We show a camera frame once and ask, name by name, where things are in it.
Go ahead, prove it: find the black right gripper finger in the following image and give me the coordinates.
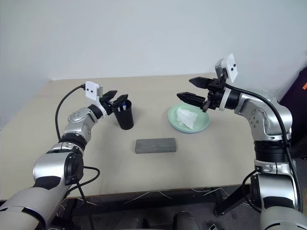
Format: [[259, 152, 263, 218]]
[[176, 92, 207, 108], [189, 76, 212, 90]]

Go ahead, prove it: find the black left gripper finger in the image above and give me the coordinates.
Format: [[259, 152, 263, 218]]
[[102, 90, 118, 103], [112, 94, 130, 109]]

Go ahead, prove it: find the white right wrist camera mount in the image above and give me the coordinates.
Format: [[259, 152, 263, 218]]
[[215, 53, 238, 111]]

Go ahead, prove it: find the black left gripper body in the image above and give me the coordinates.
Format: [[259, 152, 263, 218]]
[[101, 99, 116, 116]]

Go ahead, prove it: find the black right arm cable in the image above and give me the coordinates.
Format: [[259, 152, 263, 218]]
[[224, 82, 303, 213]]

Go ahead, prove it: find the large dark rounded shape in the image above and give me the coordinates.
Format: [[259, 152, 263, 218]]
[[173, 211, 200, 230]]

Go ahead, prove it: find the grey glasses case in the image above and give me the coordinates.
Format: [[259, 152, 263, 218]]
[[135, 137, 177, 154]]

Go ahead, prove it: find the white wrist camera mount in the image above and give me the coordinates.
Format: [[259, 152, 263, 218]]
[[84, 81, 108, 117], [215, 53, 238, 111]]

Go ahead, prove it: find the black table leg brace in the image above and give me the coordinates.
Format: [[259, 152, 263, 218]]
[[214, 184, 250, 215]]

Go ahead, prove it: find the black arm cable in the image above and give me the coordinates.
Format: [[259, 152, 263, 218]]
[[224, 82, 303, 213], [55, 82, 101, 230]]

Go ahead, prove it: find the black fabric case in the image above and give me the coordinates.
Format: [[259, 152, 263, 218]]
[[279, 69, 307, 159]]

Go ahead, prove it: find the white tissue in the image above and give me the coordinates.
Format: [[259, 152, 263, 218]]
[[176, 107, 199, 129]]

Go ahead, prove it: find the light green plate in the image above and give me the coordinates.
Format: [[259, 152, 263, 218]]
[[167, 103, 211, 134]]

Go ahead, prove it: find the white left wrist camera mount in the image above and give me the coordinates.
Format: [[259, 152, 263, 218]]
[[84, 81, 108, 117]]

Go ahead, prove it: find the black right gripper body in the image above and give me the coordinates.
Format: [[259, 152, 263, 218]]
[[202, 78, 228, 113]]

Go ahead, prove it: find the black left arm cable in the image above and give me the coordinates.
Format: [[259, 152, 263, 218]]
[[55, 82, 101, 230]]

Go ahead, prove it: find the black plastic cup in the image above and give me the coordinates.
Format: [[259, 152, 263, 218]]
[[112, 99, 134, 130]]

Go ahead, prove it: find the black table frame bar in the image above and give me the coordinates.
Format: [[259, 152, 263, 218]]
[[69, 188, 218, 214]]

